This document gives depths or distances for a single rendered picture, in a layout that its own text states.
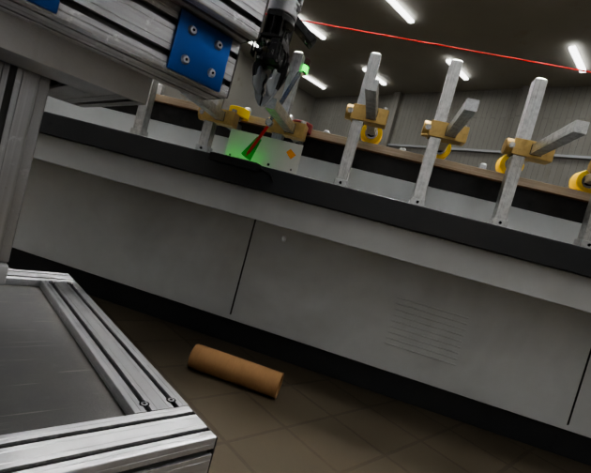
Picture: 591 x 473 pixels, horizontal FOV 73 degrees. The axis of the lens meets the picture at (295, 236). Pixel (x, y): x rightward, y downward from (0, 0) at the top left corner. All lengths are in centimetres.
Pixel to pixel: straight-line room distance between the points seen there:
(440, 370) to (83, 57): 142
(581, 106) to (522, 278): 1176
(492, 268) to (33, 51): 124
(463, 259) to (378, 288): 35
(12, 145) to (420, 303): 129
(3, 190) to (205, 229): 99
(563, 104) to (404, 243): 1200
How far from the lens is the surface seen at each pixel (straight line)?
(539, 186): 162
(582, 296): 148
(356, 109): 137
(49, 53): 70
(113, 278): 188
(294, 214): 136
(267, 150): 138
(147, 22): 65
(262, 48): 106
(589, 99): 1311
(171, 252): 174
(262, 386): 133
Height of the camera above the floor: 57
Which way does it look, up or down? 3 degrees down
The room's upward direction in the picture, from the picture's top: 15 degrees clockwise
